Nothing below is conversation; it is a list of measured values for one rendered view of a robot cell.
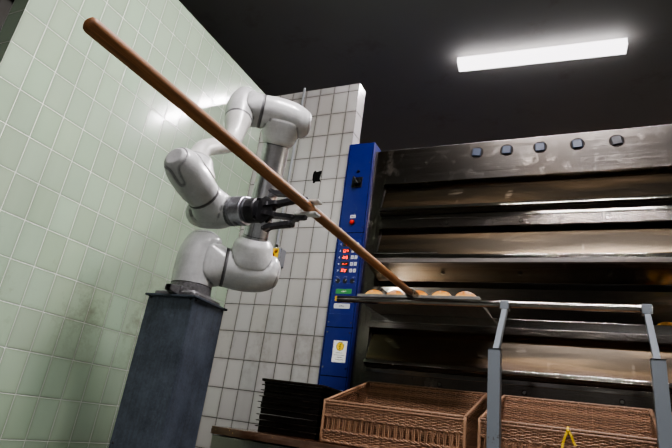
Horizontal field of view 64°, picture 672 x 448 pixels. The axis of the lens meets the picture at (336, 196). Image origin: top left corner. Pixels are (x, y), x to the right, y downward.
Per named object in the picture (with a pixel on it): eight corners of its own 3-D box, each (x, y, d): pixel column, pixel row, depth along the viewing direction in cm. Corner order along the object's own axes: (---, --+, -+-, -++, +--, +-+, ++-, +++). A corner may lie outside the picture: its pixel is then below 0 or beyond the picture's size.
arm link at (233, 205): (237, 230, 165) (254, 230, 162) (220, 219, 158) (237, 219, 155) (243, 203, 169) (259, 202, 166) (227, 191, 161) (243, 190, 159)
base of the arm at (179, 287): (145, 291, 194) (149, 275, 197) (181, 305, 213) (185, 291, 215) (187, 293, 188) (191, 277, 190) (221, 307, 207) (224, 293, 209)
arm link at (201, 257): (170, 286, 210) (183, 233, 219) (216, 294, 214) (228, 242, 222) (169, 277, 195) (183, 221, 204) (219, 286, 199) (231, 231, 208)
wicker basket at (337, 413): (361, 444, 244) (367, 380, 254) (489, 464, 220) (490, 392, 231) (315, 441, 203) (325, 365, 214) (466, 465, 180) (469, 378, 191)
